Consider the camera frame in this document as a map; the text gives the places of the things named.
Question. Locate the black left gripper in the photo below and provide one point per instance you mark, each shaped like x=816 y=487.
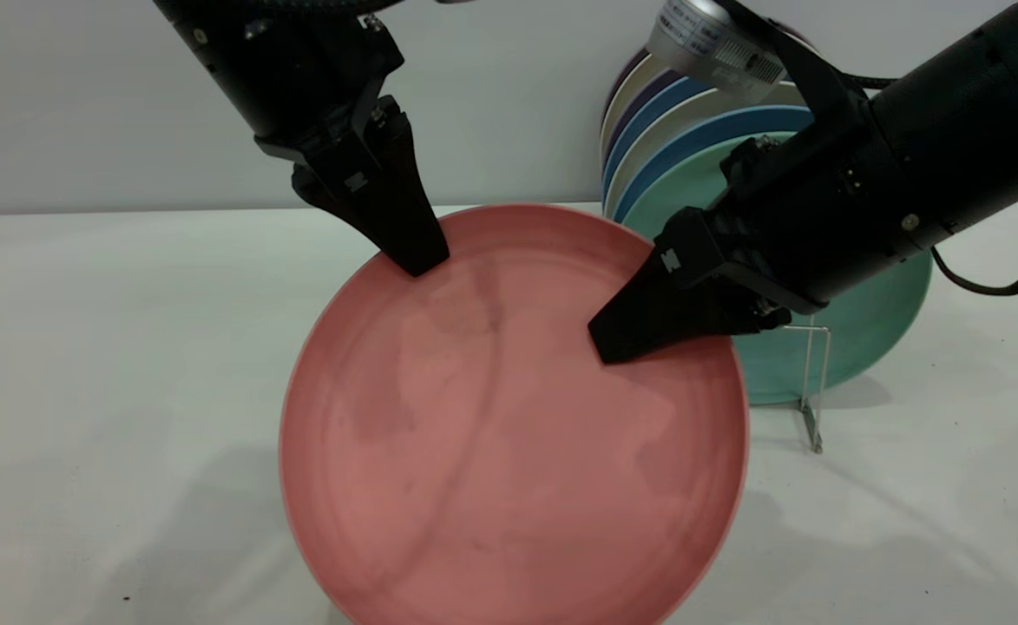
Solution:
x=300 y=78

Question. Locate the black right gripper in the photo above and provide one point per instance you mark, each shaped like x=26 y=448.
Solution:
x=812 y=217

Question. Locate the pink round plastic plate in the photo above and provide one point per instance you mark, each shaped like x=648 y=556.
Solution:
x=491 y=451

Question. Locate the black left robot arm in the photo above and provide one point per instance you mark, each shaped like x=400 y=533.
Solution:
x=248 y=8

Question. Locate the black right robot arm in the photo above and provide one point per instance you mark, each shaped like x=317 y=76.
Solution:
x=977 y=113

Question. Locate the green round plastic plate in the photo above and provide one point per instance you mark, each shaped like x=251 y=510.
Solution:
x=864 y=338

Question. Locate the royal blue plastic plate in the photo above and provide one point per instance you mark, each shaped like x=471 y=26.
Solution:
x=665 y=150

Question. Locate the beige round plastic plate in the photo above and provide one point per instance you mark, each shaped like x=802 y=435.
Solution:
x=656 y=125
x=630 y=71

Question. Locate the teal blue plastic plate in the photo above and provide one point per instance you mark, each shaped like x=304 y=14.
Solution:
x=647 y=101

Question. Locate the dark purple plastic plate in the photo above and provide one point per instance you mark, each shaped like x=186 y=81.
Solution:
x=639 y=84
x=623 y=62

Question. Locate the black right camera bracket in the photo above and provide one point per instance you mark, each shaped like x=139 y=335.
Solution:
x=821 y=78

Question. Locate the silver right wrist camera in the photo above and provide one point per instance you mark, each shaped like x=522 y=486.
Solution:
x=708 y=43

